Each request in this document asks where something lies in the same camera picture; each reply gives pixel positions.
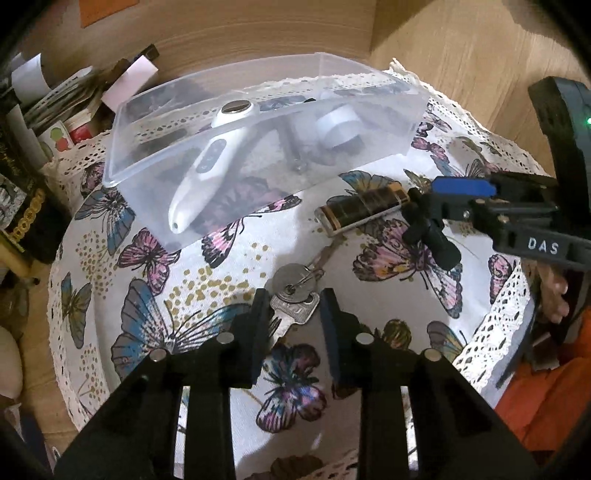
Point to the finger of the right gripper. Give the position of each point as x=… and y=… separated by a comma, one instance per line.
x=475, y=187
x=428, y=232

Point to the orange sticky note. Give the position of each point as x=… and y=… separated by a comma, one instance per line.
x=92, y=11

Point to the white oval stand object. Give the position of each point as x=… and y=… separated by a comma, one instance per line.
x=11, y=370

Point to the clear plastic box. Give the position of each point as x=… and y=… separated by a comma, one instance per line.
x=157, y=134

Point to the stack of papers and books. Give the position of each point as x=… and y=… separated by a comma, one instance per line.
x=60, y=118

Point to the silver keys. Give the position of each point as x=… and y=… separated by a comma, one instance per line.
x=295, y=292

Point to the small white folded card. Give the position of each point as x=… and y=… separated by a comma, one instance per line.
x=137, y=77

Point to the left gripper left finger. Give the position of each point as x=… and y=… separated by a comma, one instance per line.
x=133, y=435

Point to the dark wine bottle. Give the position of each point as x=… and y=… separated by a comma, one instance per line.
x=32, y=218

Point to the butterfly print cloth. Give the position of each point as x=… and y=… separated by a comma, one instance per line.
x=115, y=294

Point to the white thermometer device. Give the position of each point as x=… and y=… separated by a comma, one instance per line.
x=204, y=179

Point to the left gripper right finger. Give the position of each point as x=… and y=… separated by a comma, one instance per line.
x=458, y=435

